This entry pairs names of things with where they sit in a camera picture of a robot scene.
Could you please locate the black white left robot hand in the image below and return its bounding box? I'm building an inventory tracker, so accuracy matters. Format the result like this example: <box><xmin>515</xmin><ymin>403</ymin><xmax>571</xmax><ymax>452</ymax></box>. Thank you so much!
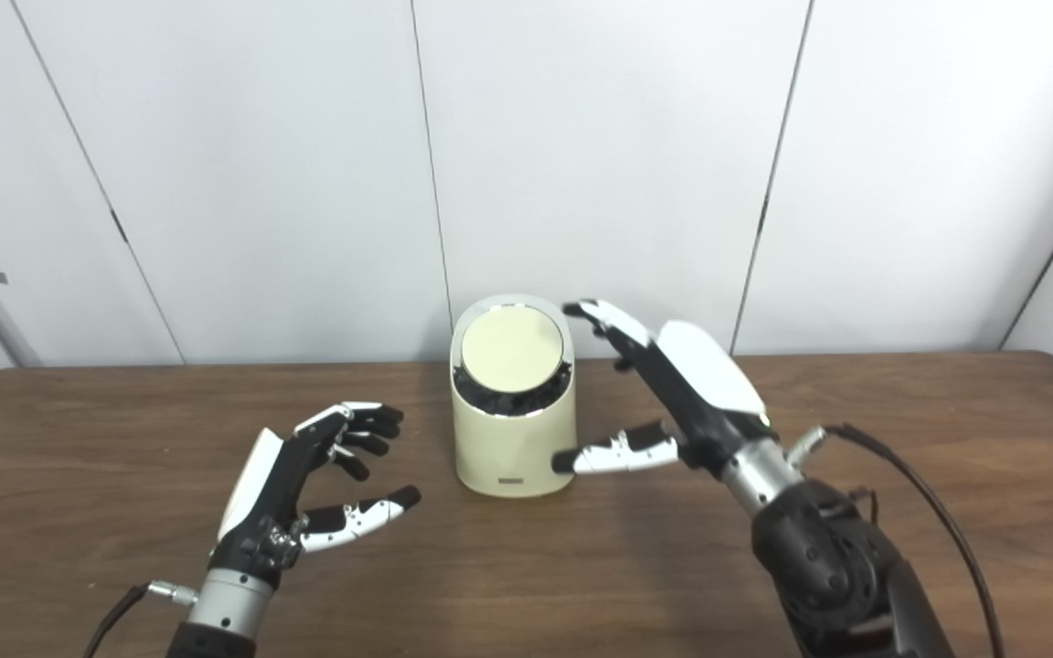
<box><xmin>209</xmin><ymin>402</ymin><xmax>422</xmax><ymax>586</ymax></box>

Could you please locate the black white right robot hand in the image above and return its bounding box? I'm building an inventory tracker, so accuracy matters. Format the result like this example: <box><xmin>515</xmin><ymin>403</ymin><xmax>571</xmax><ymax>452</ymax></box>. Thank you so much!
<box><xmin>551</xmin><ymin>299</ymin><xmax>774</xmax><ymax>476</ymax></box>

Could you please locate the round cream bin lid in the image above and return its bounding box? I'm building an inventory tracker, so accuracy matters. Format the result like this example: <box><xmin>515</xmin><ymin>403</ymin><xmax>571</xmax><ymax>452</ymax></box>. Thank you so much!
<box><xmin>461</xmin><ymin>305</ymin><xmax>566</xmax><ymax>394</ymax></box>

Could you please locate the cream-colored bin body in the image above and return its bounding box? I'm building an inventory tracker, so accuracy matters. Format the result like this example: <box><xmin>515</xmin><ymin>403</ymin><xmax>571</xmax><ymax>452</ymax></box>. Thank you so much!
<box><xmin>450</xmin><ymin>294</ymin><xmax>578</xmax><ymax>499</ymax></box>

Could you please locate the black bin liner bag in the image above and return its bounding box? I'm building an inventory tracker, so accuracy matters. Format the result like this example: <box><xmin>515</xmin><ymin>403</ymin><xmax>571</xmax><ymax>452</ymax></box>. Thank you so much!
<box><xmin>453</xmin><ymin>361</ymin><xmax>575</xmax><ymax>417</ymax></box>

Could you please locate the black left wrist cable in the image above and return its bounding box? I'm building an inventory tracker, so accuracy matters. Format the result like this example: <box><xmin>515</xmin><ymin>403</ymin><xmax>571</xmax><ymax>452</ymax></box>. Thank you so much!
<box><xmin>83</xmin><ymin>580</ymin><xmax>200</xmax><ymax>658</ymax></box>

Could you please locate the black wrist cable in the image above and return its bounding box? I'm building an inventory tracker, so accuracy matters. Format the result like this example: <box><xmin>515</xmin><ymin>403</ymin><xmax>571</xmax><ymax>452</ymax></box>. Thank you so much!
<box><xmin>784</xmin><ymin>423</ymin><xmax>1007</xmax><ymax>658</ymax></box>
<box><xmin>83</xmin><ymin>580</ymin><xmax>200</xmax><ymax>658</ymax></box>

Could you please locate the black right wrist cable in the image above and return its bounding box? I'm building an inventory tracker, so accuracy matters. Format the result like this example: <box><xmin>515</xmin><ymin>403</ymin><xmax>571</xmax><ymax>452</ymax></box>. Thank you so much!
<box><xmin>784</xmin><ymin>423</ymin><xmax>1007</xmax><ymax>658</ymax></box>

